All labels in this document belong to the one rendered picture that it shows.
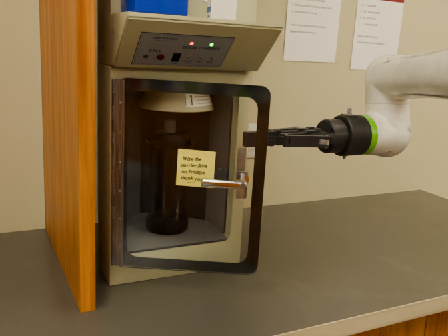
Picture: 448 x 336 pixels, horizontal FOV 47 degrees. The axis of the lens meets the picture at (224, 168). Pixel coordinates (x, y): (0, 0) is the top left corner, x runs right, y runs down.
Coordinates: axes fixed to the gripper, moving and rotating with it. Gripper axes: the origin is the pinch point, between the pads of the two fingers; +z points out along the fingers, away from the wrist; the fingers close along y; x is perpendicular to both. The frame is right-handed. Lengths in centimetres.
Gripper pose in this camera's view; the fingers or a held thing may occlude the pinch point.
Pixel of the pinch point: (259, 138)
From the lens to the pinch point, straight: 106.2
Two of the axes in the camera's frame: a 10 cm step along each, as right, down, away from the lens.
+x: -0.5, 9.7, 2.3
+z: -9.0, 0.6, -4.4
